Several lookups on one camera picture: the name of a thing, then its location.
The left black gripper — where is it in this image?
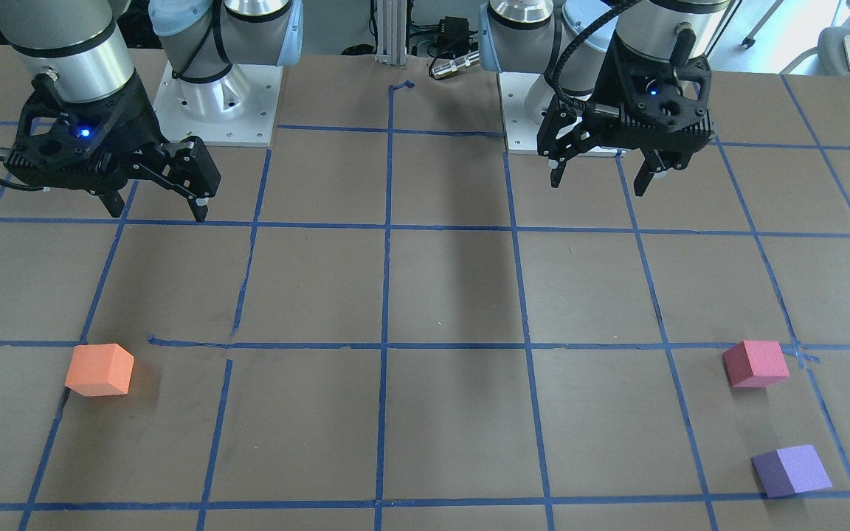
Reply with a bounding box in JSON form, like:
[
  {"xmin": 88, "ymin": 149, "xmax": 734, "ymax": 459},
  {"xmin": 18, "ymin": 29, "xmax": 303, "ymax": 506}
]
[{"xmin": 537, "ymin": 35, "xmax": 716, "ymax": 196}]

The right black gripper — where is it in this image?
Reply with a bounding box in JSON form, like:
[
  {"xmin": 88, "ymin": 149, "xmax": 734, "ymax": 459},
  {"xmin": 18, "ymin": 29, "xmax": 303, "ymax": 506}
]
[{"xmin": 0, "ymin": 71, "xmax": 221, "ymax": 223}]

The orange foam block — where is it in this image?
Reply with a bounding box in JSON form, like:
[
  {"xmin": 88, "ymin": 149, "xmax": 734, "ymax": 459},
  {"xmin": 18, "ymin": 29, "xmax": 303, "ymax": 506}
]
[{"xmin": 64, "ymin": 344, "xmax": 135, "ymax": 397}]

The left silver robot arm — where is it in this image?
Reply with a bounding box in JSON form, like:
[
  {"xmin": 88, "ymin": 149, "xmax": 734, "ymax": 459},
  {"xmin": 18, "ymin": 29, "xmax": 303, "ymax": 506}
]
[{"xmin": 479, "ymin": 1, "xmax": 729, "ymax": 196}]

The black power adapter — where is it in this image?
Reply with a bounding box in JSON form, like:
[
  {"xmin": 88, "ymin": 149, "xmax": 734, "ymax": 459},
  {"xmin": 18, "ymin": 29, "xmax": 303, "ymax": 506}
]
[{"xmin": 435, "ymin": 16, "xmax": 470, "ymax": 49}]

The pink foam block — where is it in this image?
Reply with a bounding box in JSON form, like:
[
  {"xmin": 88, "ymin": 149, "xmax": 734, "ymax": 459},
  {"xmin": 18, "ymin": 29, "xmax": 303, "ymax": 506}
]
[{"xmin": 722, "ymin": 340, "xmax": 790, "ymax": 389}]

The purple foam block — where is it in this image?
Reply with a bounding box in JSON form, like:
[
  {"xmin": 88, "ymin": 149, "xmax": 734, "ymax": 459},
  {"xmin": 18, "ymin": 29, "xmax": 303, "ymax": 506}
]
[{"xmin": 751, "ymin": 445, "xmax": 832, "ymax": 499}]

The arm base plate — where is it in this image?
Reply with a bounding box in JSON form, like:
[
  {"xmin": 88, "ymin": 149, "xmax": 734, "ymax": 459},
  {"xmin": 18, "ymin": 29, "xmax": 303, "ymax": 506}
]
[
  {"xmin": 498, "ymin": 72, "xmax": 553, "ymax": 155},
  {"xmin": 153, "ymin": 64, "xmax": 284, "ymax": 148}
]

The silver cable connector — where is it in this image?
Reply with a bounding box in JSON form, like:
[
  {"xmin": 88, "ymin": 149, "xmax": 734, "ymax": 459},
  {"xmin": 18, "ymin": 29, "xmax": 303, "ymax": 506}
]
[{"xmin": 429, "ymin": 50, "xmax": 481, "ymax": 81}]

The aluminium frame post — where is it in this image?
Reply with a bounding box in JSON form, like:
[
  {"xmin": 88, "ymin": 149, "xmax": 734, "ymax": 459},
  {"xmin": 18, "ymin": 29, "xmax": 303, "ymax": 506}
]
[{"xmin": 372, "ymin": 0, "xmax": 410, "ymax": 68}]

